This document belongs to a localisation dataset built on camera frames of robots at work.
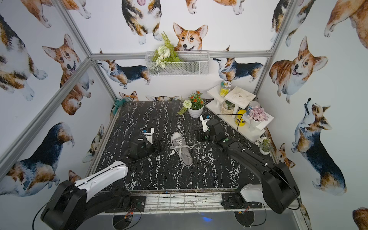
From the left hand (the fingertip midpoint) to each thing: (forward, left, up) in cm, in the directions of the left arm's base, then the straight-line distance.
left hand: (162, 137), depth 86 cm
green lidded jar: (+31, -41, +11) cm, 53 cm away
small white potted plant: (-4, -61, -3) cm, 61 cm away
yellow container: (+14, -51, -4) cm, 53 cm away
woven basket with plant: (+28, -45, -7) cm, 54 cm away
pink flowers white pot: (+5, -54, +13) cm, 55 cm away
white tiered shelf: (+22, -50, +10) cm, 55 cm away
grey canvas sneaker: (0, -10, -8) cm, 13 cm away
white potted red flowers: (+27, -20, -3) cm, 34 cm away
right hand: (+4, -23, +6) cm, 24 cm away
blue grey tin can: (+14, -54, +12) cm, 57 cm away
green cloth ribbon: (+41, +44, -13) cm, 62 cm away
